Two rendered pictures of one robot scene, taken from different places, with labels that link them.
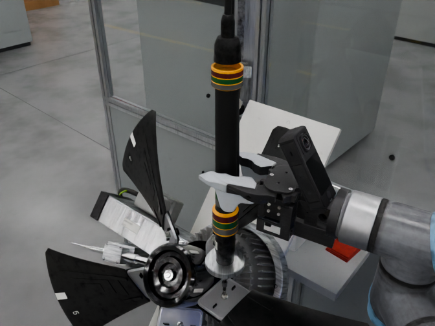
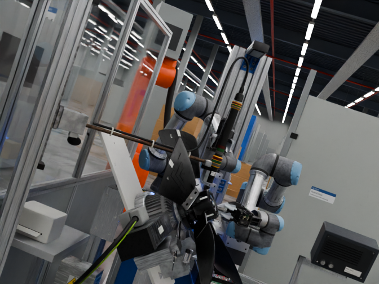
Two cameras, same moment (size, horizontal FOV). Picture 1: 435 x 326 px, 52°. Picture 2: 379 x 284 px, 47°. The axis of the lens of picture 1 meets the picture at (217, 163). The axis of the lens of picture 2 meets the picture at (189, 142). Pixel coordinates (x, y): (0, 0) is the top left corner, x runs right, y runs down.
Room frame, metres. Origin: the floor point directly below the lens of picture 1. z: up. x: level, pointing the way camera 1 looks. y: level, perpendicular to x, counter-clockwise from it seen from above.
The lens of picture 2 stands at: (1.64, 1.48, 1.51)
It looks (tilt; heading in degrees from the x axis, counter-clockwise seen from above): 3 degrees down; 239
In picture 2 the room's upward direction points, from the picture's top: 19 degrees clockwise
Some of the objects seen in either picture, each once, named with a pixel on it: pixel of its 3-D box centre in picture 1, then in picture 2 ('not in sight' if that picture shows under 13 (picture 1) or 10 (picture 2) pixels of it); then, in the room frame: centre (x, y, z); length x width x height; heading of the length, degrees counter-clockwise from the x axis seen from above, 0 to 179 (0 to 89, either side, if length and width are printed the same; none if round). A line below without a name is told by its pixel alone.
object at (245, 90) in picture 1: (238, 82); (70, 120); (1.19, -0.06, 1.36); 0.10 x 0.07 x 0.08; 176
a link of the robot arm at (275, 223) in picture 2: not in sight; (270, 222); (0.15, -0.01, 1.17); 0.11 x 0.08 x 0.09; 178
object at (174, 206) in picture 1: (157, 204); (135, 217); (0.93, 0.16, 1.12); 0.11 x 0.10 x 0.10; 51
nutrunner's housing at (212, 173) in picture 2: (226, 167); (224, 138); (0.57, -0.01, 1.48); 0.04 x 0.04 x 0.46
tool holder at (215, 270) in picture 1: (225, 239); (210, 173); (0.58, -0.01, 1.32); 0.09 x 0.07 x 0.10; 176
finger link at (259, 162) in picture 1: (248, 171); (213, 141); (0.59, -0.05, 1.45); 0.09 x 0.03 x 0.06; 44
